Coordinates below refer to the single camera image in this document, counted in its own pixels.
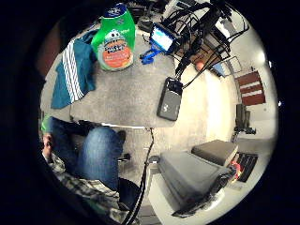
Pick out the the person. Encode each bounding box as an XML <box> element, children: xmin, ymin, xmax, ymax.
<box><xmin>40</xmin><ymin>115</ymin><xmax>143</xmax><ymax>224</ymax></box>

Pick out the teal white-striped towel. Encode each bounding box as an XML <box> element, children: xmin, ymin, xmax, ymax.
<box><xmin>50</xmin><ymin>29</ymin><xmax>100</xmax><ymax>110</ymax></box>

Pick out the green spray cleaner bottle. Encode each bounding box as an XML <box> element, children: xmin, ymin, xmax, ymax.
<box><xmin>90</xmin><ymin>2</ymin><xmax>137</xmax><ymax>72</ymax></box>

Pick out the black rectangular power pack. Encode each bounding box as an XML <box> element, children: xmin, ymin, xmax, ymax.
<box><xmin>156</xmin><ymin>77</ymin><xmax>184</xmax><ymax>122</ymax></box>

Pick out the blue clamp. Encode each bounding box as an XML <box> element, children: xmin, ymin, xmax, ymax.
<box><xmin>139</xmin><ymin>46</ymin><xmax>164</xmax><ymax>66</ymax></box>

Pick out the large grey case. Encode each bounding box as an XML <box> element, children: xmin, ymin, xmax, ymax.
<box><xmin>157</xmin><ymin>151</ymin><xmax>233</xmax><ymax>218</ymax></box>

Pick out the white bench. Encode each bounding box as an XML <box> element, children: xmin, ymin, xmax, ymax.
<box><xmin>146</xmin><ymin>162</ymin><xmax>266</xmax><ymax>225</ymax></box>

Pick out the small monitor with blue screen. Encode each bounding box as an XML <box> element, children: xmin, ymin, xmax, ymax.
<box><xmin>149</xmin><ymin>22</ymin><xmax>182</xmax><ymax>54</ymax></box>

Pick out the small grey box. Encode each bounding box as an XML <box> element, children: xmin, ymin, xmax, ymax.
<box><xmin>190</xmin><ymin>139</ymin><xmax>239</xmax><ymax>167</ymax></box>

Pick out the black chair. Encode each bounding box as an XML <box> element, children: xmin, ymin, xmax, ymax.
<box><xmin>231</xmin><ymin>102</ymin><xmax>258</xmax><ymax>143</ymax></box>

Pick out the black flat ribbed panel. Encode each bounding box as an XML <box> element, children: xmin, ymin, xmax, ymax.
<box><xmin>235</xmin><ymin>151</ymin><xmax>260</xmax><ymax>184</ymax></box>

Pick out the red-brown cabinet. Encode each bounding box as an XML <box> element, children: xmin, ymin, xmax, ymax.
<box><xmin>234</xmin><ymin>70</ymin><xmax>267</xmax><ymax>107</ymax></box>

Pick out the long black cable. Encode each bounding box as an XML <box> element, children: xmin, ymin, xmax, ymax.
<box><xmin>121</xmin><ymin>127</ymin><xmax>157</xmax><ymax>225</ymax></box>

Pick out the black cable bundle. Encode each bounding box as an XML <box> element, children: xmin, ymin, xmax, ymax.
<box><xmin>173</xmin><ymin>27</ymin><xmax>233</xmax><ymax>90</ymax></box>

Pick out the black camera rig stand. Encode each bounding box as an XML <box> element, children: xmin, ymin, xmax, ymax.
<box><xmin>160</xmin><ymin>0</ymin><xmax>251</xmax><ymax>64</ymax></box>

